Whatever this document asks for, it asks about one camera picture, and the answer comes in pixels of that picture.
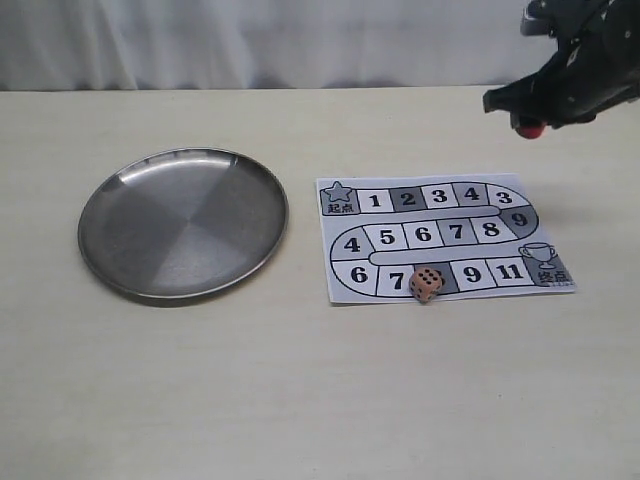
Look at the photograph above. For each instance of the printed paper game board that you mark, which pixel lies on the printed paper game board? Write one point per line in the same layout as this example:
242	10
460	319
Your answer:
479	231

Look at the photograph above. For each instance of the red cylinder game piece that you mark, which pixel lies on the red cylinder game piece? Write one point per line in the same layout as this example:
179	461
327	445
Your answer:
530	131

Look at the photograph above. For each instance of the round stainless steel plate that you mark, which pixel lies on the round stainless steel plate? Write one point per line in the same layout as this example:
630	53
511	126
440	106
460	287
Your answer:
184	224

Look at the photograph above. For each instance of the wooden die with black pips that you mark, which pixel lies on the wooden die with black pips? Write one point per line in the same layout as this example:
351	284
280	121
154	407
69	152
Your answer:
425	283

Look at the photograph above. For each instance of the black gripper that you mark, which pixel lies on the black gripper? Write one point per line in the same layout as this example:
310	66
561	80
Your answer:
595	66

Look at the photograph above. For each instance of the white curtain backdrop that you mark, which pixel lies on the white curtain backdrop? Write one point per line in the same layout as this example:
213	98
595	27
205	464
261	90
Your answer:
155	45

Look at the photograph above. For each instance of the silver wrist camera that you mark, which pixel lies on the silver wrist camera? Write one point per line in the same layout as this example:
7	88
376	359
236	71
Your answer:
542	17

